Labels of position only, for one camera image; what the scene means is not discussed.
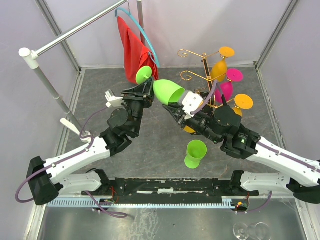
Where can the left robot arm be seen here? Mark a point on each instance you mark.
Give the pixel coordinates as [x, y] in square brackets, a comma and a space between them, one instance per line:
[48, 179]

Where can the gold wine glass rack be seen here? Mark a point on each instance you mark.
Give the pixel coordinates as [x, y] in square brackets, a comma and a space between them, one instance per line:
[187, 75]

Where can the red cloth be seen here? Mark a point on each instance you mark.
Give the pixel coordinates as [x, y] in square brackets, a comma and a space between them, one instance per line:
[136, 55]

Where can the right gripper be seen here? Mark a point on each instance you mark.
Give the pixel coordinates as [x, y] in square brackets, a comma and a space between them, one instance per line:
[176, 110]

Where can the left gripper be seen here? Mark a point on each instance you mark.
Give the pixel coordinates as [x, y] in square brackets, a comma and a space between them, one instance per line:
[138, 94]

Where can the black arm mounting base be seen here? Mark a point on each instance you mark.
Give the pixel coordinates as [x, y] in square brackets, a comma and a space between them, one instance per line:
[172, 190]

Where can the teal clothes hanger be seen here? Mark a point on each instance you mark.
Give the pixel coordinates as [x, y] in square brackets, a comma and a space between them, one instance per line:
[140, 25]

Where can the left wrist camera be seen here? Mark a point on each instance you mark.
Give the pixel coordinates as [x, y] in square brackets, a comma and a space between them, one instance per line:
[112, 100]

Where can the green wine glass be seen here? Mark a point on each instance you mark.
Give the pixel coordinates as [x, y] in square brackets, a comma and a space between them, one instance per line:
[166, 91]
[196, 150]

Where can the white cable tray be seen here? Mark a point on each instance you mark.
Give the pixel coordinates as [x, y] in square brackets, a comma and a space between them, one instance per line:
[87, 202]

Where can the orange wine glass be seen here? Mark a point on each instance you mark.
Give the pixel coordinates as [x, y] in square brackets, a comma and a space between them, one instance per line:
[219, 70]
[242, 102]
[189, 130]

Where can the silver clothes rail stand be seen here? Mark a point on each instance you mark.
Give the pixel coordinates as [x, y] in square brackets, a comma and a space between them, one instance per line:
[31, 56]

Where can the clear wine glass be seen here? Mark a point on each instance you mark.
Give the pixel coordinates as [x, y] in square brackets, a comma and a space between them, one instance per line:
[254, 231]

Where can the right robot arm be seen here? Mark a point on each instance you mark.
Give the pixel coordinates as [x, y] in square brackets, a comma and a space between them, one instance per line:
[294, 174]

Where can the pink wine glass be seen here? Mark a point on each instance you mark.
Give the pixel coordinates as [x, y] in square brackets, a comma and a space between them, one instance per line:
[233, 75]

